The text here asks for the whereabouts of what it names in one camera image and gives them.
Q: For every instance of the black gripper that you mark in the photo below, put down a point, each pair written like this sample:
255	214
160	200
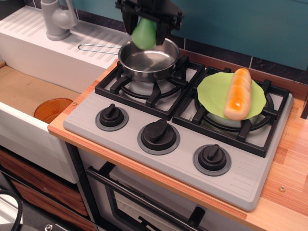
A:
166	13

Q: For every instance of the green toy pear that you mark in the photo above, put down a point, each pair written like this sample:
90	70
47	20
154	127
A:
144	35

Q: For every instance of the toy bread loaf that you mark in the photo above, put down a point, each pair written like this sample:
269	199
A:
238	101

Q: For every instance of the stainless steel pan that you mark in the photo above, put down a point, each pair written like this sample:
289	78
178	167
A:
153	65

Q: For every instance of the lime green plate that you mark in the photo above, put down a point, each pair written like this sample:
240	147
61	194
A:
212	94

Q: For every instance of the left black stove knob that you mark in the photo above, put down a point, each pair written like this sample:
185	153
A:
111	118

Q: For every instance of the black stove knob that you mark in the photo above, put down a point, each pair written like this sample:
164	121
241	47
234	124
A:
158	138
212	160
111	118

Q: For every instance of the middle black stove knob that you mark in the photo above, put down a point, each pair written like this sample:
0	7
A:
158	138

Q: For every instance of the right black stove knob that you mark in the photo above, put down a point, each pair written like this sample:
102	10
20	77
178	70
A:
212	160

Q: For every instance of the grey toy stove top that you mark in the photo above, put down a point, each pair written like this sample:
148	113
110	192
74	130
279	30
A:
240	186

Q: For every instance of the left black burner grate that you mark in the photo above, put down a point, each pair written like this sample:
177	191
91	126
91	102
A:
159	99

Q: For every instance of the black burner grate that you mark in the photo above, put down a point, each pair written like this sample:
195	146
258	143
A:
258	135
159	99

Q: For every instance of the grey toy faucet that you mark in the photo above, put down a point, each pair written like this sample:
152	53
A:
58	21

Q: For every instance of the white toy sink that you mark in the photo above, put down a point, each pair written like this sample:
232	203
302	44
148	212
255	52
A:
34	69

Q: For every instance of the orange sink drain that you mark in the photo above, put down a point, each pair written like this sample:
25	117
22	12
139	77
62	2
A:
50	109

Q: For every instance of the right black burner grate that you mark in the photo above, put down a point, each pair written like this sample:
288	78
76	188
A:
258	135

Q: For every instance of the wooden drawer cabinet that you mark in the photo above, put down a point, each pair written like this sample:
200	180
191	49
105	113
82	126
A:
46	191

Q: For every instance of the oven door with handle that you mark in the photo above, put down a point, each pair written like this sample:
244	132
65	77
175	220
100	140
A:
135	204

